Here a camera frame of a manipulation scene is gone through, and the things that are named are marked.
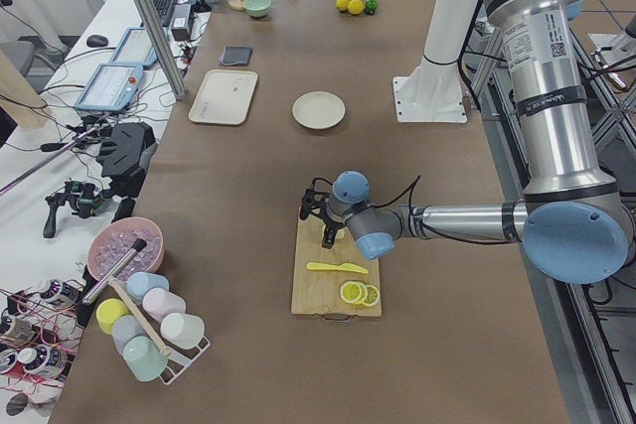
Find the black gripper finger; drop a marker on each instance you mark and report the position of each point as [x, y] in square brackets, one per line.
[329, 236]

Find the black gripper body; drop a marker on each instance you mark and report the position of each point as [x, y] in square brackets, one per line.
[330, 223]

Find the cream round plate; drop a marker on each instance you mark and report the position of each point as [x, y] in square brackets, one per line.
[318, 110]

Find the white steamed bun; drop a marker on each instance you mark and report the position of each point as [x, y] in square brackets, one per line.
[340, 233]

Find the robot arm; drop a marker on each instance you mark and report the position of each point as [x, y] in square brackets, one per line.
[569, 219]

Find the cream rabbit tray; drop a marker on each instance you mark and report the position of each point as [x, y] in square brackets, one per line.
[224, 97]

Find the yellow plastic knife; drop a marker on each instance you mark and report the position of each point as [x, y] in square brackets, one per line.
[347, 267]

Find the wooden cutting board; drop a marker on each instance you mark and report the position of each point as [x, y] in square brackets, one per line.
[318, 292]

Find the lemon slices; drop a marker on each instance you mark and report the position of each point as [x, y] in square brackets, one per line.
[360, 294]

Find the grey folded cloth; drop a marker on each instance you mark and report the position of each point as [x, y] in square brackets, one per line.
[235, 56]

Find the pink plastic cup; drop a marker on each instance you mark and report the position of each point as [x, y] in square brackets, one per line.
[158, 303]

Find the white cup rack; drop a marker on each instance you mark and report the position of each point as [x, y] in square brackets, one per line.
[179, 361]

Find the blue plastic cup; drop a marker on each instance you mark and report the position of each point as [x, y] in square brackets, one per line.
[140, 283]

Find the lower yellow lemon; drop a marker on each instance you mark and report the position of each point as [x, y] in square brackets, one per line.
[356, 7]

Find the yellow lemon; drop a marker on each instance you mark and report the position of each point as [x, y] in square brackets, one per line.
[342, 5]
[356, 7]

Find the upper yellow lemon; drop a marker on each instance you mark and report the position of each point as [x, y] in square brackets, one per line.
[342, 5]

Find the green bowl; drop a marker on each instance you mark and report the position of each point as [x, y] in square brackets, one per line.
[257, 8]

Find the green lime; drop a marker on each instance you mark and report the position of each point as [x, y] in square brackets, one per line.
[371, 6]

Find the pink ice bowl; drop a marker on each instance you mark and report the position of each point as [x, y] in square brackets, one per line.
[117, 239]

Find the metal tongs black tip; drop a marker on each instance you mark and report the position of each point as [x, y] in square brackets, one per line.
[91, 295]

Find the mint plastic cup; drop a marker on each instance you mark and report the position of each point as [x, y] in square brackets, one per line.
[144, 359]

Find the grey-blue plastic cup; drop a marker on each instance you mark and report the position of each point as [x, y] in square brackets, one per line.
[125, 329]

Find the yellow-green plastic cup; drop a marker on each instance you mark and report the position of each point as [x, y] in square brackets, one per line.
[108, 312]

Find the blue teach pendant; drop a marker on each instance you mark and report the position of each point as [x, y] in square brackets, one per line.
[135, 47]
[111, 87]

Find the black keyboard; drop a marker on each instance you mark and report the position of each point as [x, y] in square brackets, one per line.
[164, 10]

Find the black computer mouse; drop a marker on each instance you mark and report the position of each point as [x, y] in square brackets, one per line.
[97, 41]

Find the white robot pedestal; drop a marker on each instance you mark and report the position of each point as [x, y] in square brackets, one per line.
[433, 90]

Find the aluminium frame post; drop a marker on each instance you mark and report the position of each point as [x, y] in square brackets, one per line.
[155, 31]

